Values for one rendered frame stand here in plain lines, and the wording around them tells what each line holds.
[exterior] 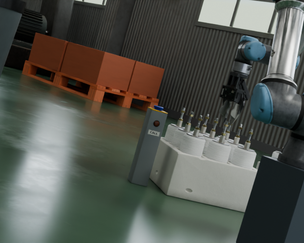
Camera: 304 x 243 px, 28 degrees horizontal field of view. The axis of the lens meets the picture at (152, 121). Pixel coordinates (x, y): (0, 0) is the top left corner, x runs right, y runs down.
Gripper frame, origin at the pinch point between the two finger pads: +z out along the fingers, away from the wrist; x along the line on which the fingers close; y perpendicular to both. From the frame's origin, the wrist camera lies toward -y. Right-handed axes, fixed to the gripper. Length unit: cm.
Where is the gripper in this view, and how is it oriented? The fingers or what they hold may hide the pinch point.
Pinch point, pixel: (228, 120)
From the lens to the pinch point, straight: 252.3
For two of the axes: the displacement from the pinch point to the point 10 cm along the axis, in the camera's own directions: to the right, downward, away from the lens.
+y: -5.5, -0.8, -8.3
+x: 7.9, 2.7, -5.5
